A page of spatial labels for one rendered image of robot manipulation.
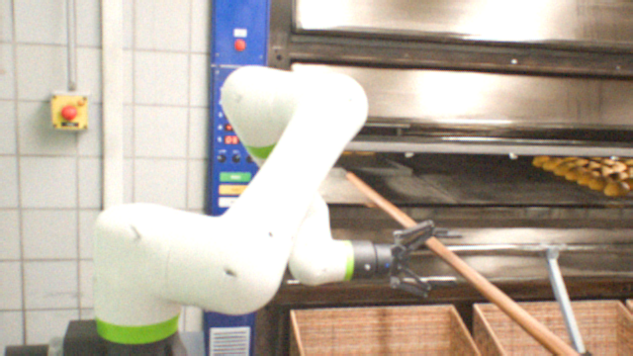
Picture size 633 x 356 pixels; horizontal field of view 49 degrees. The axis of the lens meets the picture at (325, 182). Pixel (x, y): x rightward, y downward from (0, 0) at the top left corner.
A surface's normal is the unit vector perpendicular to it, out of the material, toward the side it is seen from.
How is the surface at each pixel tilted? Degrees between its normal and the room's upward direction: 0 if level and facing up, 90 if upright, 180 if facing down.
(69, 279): 90
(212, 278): 87
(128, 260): 89
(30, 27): 90
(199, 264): 72
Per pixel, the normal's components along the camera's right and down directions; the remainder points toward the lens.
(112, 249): -0.36, 0.16
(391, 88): 0.23, -0.11
